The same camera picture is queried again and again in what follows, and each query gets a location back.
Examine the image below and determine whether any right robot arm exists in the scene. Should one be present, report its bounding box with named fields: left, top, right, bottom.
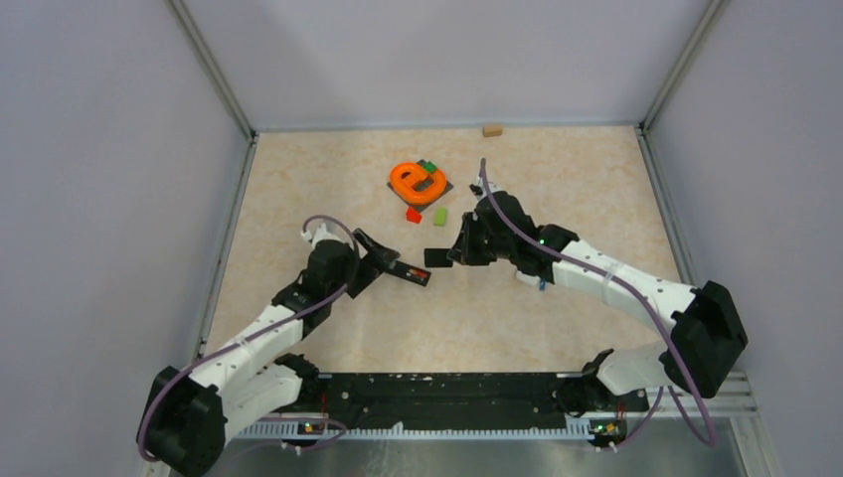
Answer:
left=445, top=185, right=749, bottom=409

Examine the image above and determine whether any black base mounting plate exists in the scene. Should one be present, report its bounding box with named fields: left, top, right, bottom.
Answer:
left=275, top=373, right=650, bottom=431

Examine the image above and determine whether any light green block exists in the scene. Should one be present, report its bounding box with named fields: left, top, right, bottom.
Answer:
left=433, top=207, right=448, bottom=227

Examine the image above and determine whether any small wooden block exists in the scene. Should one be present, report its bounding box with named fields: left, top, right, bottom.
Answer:
left=482, top=124, right=503, bottom=138

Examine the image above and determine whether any red block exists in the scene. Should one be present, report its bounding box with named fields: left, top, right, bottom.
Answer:
left=406, top=207, right=422, bottom=224

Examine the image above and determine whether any orange plastic ring toy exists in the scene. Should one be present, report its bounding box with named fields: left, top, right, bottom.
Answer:
left=388, top=161, right=448, bottom=206

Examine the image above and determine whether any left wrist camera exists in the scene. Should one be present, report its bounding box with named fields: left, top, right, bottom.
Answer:
left=300, top=222, right=342, bottom=248

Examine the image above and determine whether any black remote control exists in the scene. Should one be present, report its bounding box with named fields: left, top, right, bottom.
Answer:
left=385, top=260, right=431, bottom=287

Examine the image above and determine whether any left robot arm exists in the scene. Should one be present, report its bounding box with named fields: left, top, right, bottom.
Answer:
left=136, top=215, right=401, bottom=476

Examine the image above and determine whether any white remote control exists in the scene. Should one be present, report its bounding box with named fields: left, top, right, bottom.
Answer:
left=515, top=270, right=542, bottom=287

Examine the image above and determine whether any black battery cover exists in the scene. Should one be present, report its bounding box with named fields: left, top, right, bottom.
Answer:
left=423, top=247, right=453, bottom=268

